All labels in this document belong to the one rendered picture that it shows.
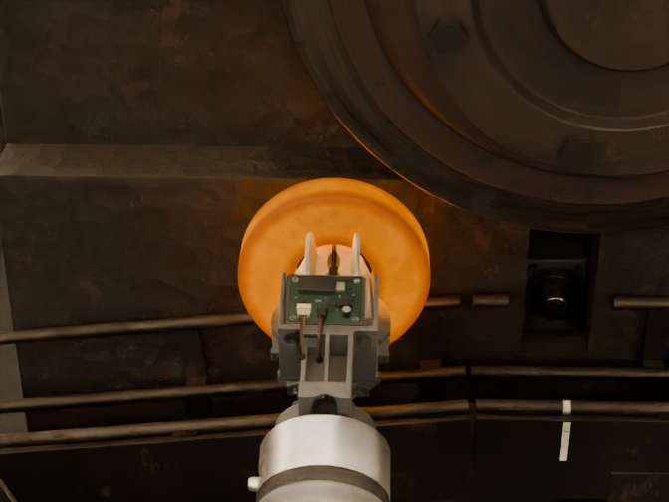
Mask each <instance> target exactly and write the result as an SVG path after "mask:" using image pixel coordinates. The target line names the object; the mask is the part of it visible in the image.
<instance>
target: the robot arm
mask: <svg viewBox="0 0 669 502"><path fill-rule="evenodd" d="M334 256H335V263H336V264H337V266H338V275H329V267H330V266H331V264H333V263H334ZM378 292H379V275H375V277H374V289H373V279H372V276H371V274H370V272H369V270H368V268H367V266H366V264H365V262H364V260H363V258H362V257H361V255H360V240H359V235H358V234H357V233H354V238H353V244H352V248H350V247H347V246H343V245H324V246H320V247H317V248H316V247H315V242H314V238H313V233H312V232H309V233H308V234H307V237H306V244H305V258H304V259H303V261H302V263H301V265H300V266H299V268H298V269H297V271H296V273H295V274H289V276H287V282H286V273H284V272H282V278H281V291H280V303H279V304H278V305H277V307H276V308H275V310H274V312H273V314H272V318H271V332H272V343H273V344H272V347H271V360H272V361H279V365H280V368H279V369H278V370H277V378H278V382H279V383H281V384H282V385H284V386H285V387H286V388H287V390H288V395H297V396H298V401H294V402H293V403H292V406H291V407H289V408H288V409H286V410H285V411H284V412H282V413H281V414H280V416H279V417H278V419H277V421H276V424H275V427H274V428H273V429H272V430H271V431H269V432H268V433H267V434H266V436H265V437H264V439H263V441H262V443H261V445H260V456H259V477H250V478H249V479H248V489H249V491H253V492H257V497H256V502H390V447H389V445H388V443H387V441H386V439H385V438H384V437H383V436H382V435H381V434H380V433H379V432H378V431H377V430H376V426H375V423H374V421H373V419H372V418H371V417H370V416H369V415H368V414H367V413H366V412H365V411H363V410H362V409H360V408H358V407H356V406H355V404H354V403H353V402H352V401H353V400H354V399H355V398H356V397H358V396H359V397H369V391H370V390H371V389H373V388H374V387H376V386H378V385H379V384H380V382H381V372H379V371H378V370H377V369H378V363H382V364H387V363H389V350H388V347H389V343H390V333H391V319H390V314H389V312H388V310H387V308H386V307H385V306H384V304H383V303H382V302H381V300H380V299H379V298H378Z"/></svg>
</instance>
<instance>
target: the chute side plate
mask: <svg viewBox="0 0 669 502"><path fill-rule="evenodd" d="M564 422H571V425H570V434H569V443H568V452H567V461H559V458H560V449H561V439H562V430H563V423H564ZM375 426H376V430H377V431H378V432H379V433H380V434H381V435H382V436H383V437H384V438H385V439H386V441H387V443H388V445H389V447H390V502H416V501H431V500H445V499H459V498H533V499H592V500H606V499H607V492H608V485H609V477H610V473H611V472H667V473H669V418H638V417H573V416H498V415H476V420H475V435H474V451H472V439H471V427H470V416H469V415H465V416H451V417H441V418H428V419H411V420H397V421H385V422H375ZM269 431H271V430H264V431H250V432H237V433H223V434H210V435H198V436H186V437H169V438H156V439H143V440H130V441H116V442H103V443H89V444H76V445H62V446H49V447H35V448H22V449H8V450H0V478H1V479H2V481H3V482H4V483H5V485H6V486H7V488H8V489H9V490H10V492H11V493H12V495H13V496H14V498H15V499H16V500H17V502H256V497H257V492H253V491H249V489H248V479H249V478H250V477H259V456H260V445H261V443H262V441H263V439H264V437H265V436H266V434H267V433H268V432H269Z"/></svg>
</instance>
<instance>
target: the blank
mask: <svg viewBox="0 0 669 502"><path fill-rule="evenodd" d="M309 232H312V233H313V238H314V242H315V247H316V248H317V247H320V246H324V245H343V246H347V247H350V248H352V244H353V238H354V233H357V234H358V235H359V240H360V253H361V254H362V255H363V256H364V257H365V258H366V259H367V261H368V262H369V264H370V266H371V268H372V272H371V276H372V279H373V289H374V277H375V275H379V292H378V298H379V299H380V300H381V302H382V303H383V304H384V306H385V307H386V308H387V310H388V312H389V314H390V319H391V333H390V344H391V343H392V342H394V341H395V340H397V339H398V338H399V337H400V336H402V335H403V334H404V333H405V332H406V331H407V330H408V329H409V328H410V327H411V326H412V324H413V323H414V322H415V321H416V319H417V318H418V316H419V315H420V313H421V311H422V309H423V307H424V305H425V303H426V300H427V297H428V293H429V288H430V261H429V250H428V245H427V241H426V238H425V235H424V232H423V230H422V228H421V226H420V224H419V223H418V221H417V220H416V218H415V217H414V215H413V214H412V213H411V212H410V210H409V209H408V208H407V207H406V206H405V205H404V204H403V203H401V202H400V201H399V200H398V199H397V198H395V197H394V196H392V195H391V194H389V193H388V192H386V191H384V190H382V189H380V188H378V187H376V186H374V185H371V184H368V183H365V182H362V181H358V180H354V179H347V178H320V179H314V180H309V181H305V182H302V183H299V184H296V185H294V186H291V187H289V188H287V189H285V190H284V191H282V192H280V193H278V194H277V195H275V196H274V197H273V198H271V199H270V200H269V201H268V202H266V203H265V204H264V205H263V206H262V207H261V208H260V209H259V211H258V212H257V213H256V214H255V216H254V217H253V218H252V220H251V222H250V223H249V225H248V227H247V229H246V232H245V234H244V237H243V240H242V245H241V251H240V257H239V264H238V285H239V290H240V294H241V298H242V300H243V303H244V305H245V307H246V309H247V311H248V313H249V314H250V316H251V317H252V319H253V320H254V321H255V323H256V324H257V325H258V326H259V327H260V328H261V329H262V330H263V331H264V332H265V333H266V334H267V335H268V336H269V337H271V338H272V332H271V318H272V314H273V312H274V310H275V308H276V307H277V305H278V304H279V303H280V291H281V278H282V272H284V273H286V282H287V276H289V274H295V273H296V271H297V265H298V263H299V261H300V260H301V259H302V257H303V256H304V255H305V244H306V237H307V234H308V233H309Z"/></svg>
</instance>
